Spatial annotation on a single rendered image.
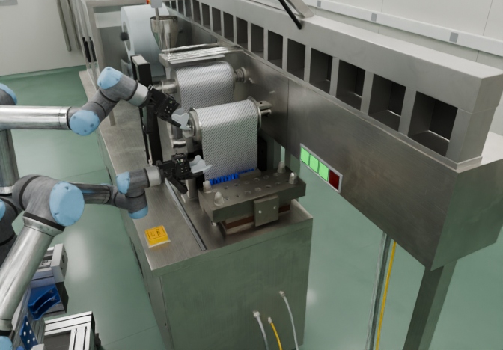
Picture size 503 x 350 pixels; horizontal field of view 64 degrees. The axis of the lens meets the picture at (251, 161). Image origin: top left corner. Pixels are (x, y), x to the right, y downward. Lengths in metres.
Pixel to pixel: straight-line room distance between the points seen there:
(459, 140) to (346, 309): 1.71
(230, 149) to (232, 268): 0.47
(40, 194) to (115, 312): 1.45
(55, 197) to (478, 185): 1.09
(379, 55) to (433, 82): 0.18
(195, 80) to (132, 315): 1.45
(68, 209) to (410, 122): 0.95
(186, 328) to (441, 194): 1.12
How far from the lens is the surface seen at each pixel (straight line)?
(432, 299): 1.49
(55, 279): 1.87
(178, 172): 1.56
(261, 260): 1.67
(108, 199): 1.63
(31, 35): 7.03
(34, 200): 1.29
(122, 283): 2.77
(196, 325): 1.77
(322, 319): 2.49
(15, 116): 1.47
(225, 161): 1.65
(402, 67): 1.08
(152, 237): 1.58
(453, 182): 1.03
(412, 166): 1.10
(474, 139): 1.02
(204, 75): 1.76
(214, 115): 1.57
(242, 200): 1.53
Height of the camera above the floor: 1.92
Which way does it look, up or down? 30 degrees down
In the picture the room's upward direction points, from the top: 1 degrees counter-clockwise
